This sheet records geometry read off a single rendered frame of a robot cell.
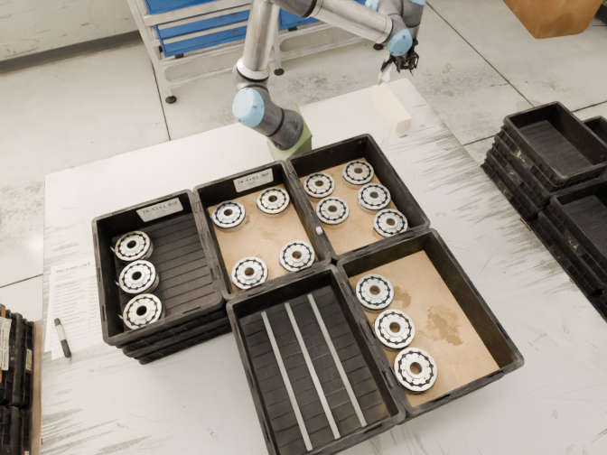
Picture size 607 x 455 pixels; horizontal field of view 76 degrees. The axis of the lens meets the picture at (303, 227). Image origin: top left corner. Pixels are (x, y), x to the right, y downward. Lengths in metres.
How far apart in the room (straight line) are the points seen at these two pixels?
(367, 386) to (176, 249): 0.67
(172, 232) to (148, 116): 1.86
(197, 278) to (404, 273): 0.60
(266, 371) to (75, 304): 0.69
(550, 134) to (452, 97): 1.02
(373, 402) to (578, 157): 1.54
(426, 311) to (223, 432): 0.63
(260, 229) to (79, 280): 0.63
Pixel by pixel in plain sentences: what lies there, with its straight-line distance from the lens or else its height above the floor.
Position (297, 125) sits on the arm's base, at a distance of 1.45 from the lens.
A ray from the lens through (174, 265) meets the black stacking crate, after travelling 1.22.
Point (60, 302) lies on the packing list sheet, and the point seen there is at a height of 0.70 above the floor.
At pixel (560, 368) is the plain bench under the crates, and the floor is 0.70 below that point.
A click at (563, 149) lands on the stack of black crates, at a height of 0.49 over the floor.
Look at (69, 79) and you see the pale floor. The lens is 3.71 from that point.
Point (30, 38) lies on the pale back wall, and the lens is 3.92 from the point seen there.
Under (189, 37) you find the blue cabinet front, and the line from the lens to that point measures 2.90.
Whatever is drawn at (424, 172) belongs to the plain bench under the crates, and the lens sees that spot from 1.56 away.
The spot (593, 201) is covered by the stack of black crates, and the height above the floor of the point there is 0.38.
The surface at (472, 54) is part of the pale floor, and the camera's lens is 3.52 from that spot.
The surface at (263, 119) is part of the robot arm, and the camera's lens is 1.36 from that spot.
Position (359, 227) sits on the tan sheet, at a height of 0.83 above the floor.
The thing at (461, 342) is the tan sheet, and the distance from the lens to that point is 1.12.
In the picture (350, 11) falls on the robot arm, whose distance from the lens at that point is 1.22.
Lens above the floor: 1.85
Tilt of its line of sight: 57 degrees down
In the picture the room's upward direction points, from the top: 4 degrees counter-clockwise
